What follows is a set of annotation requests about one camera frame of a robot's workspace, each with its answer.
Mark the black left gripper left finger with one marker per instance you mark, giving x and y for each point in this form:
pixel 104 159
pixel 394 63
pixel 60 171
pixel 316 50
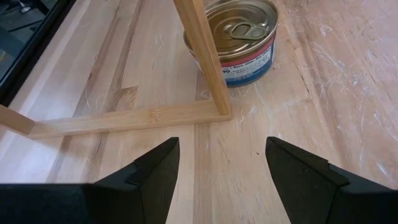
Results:
pixel 140 193

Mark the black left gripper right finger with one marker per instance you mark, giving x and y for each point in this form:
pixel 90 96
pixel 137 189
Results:
pixel 311 193

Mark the wooden slatted shelf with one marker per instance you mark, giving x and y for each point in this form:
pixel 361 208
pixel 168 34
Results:
pixel 202 46

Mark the tuna can with pull tab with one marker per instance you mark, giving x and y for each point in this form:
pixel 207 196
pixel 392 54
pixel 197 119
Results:
pixel 245 40

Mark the black aluminium table frame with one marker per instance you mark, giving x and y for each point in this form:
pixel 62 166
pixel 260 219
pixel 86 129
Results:
pixel 31 53

